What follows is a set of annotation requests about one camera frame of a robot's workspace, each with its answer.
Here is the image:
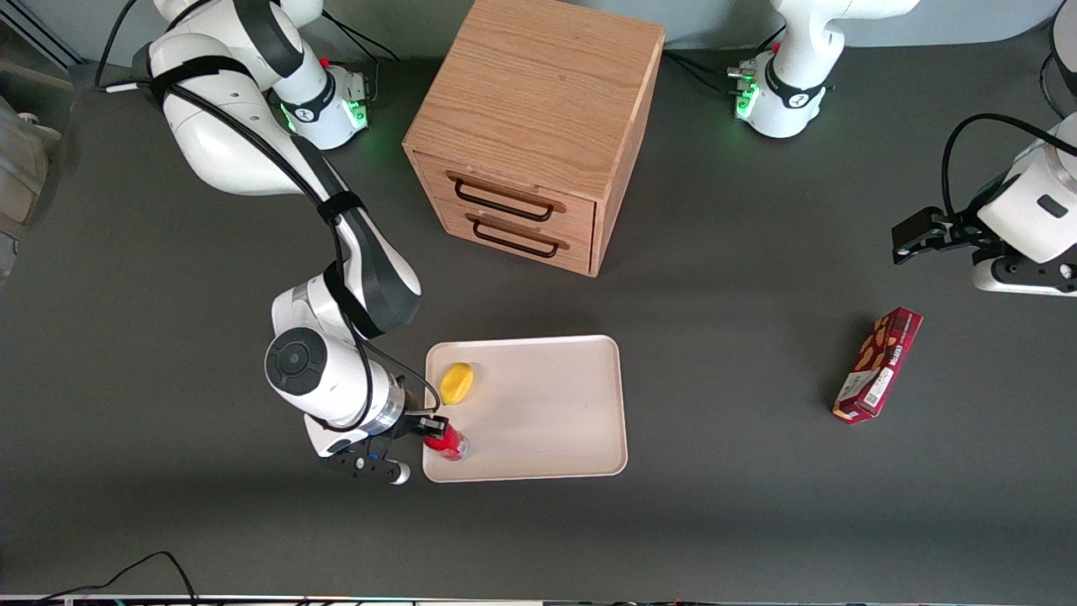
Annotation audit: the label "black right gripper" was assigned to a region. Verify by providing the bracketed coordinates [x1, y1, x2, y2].
[383, 411, 450, 441]

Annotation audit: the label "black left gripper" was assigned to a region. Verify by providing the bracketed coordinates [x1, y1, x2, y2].
[891, 205, 1008, 267]

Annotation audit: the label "red coke bottle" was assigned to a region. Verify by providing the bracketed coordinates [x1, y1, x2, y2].
[422, 423, 470, 462]

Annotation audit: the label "beige plastic tray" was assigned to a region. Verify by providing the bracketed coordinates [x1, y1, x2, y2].
[422, 335, 629, 484]

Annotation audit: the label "yellow lemon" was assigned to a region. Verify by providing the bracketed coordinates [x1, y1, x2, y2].
[439, 362, 475, 407]

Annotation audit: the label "red snack box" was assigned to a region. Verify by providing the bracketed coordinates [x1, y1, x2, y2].
[831, 306, 925, 425]

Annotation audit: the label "narrow wooden drawer front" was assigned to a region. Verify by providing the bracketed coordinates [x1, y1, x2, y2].
[432, 200, 595, 276]

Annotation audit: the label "wide wooden drawer front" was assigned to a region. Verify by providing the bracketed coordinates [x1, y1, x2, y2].
[412, 151, 597, 247]

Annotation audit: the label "wooden drawer cabinet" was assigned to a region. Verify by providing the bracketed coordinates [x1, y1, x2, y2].
[402, 0, 666, 279]

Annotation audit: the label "grey blurry background equipment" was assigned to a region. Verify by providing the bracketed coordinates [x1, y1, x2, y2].
[0, 72, 63, 280]

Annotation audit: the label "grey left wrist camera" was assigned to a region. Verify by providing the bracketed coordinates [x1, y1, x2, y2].
[971, 250, 1077, 298]

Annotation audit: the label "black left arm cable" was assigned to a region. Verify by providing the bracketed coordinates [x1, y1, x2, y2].
[941, 112, 1077, 221]

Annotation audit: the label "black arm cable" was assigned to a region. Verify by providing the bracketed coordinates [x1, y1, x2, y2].
[94, 0, 443, 437]
[941, 112, 1077, 221]

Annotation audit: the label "short black wire drawer handle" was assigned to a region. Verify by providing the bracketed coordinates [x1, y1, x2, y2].
[464, 212, 571, 260]

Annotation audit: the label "long black wire drawer handle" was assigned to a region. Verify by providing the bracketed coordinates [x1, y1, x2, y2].
[445, 170, 568, 224]

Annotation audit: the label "black left base cables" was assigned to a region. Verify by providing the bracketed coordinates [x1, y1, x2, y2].
[663, 25, 788, 98]

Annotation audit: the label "black base cables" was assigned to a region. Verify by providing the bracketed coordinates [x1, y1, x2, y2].
[316, 10, 403, 107]
[663, 25, 788, 98]

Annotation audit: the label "thin black table-edge cable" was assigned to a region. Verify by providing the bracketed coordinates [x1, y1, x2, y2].
[34, 550, 199, 606]

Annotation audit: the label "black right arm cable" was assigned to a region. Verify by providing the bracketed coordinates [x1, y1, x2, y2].
[94, 0, 443, 437]

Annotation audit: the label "black right base cables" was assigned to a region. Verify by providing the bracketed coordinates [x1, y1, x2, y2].
[316, 10, 403, 107]

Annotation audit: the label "aluminium frame rail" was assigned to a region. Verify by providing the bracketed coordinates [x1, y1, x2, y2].
[0, 0, 82, 70]

